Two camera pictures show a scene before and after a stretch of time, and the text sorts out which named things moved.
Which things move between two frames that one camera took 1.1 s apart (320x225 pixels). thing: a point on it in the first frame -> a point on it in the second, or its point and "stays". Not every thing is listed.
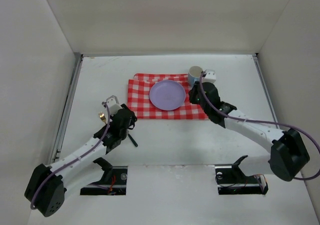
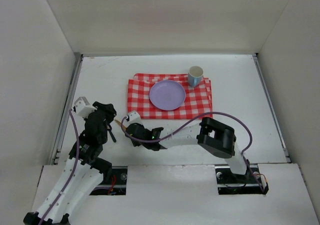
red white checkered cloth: x=139 y=105 stays
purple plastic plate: x=167 y=95 stays
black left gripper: x=127 y=126 -> x=105 y=109
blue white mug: x=194 y=75 stays
